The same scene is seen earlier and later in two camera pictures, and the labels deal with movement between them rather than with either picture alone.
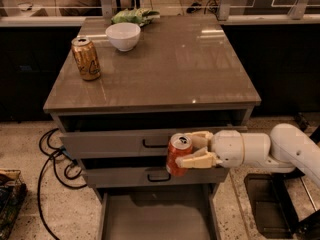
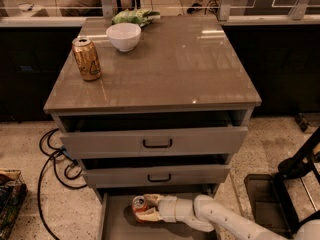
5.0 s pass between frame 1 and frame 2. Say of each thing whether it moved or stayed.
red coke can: moved
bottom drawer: stayed
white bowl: stayed
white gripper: moved
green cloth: stayed
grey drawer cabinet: stayed
